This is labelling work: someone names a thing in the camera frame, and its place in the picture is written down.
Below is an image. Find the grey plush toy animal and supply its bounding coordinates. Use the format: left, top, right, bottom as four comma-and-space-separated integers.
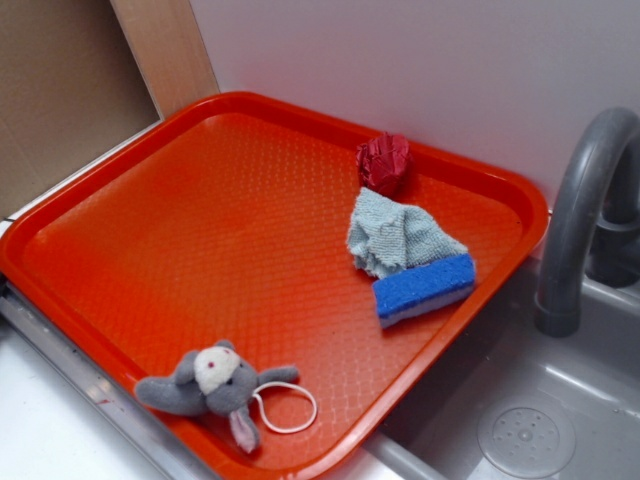
134, 340, 318, 454

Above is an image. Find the blue sponge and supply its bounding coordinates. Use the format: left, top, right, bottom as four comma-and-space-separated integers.
372, 253, 476, 329

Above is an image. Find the orange plastic tray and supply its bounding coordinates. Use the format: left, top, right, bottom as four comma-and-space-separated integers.
1, 93, 548, 479

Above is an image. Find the grey plastic faucet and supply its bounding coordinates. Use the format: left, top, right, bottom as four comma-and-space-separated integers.
535, 107, 639, 337

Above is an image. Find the brown cardboard panel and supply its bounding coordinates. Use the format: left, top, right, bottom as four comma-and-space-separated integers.
1, 1, 158, 217

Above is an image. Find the grey toy sink basin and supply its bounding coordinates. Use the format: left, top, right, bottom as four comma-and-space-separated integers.
367, 259, 640, 480

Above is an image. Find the light blue cloth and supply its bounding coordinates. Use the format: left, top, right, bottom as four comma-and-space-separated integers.
346, 187, 468, 279

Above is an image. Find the red crumpled paper ball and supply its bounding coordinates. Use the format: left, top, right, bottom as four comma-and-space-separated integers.
355, 133, 413, 198

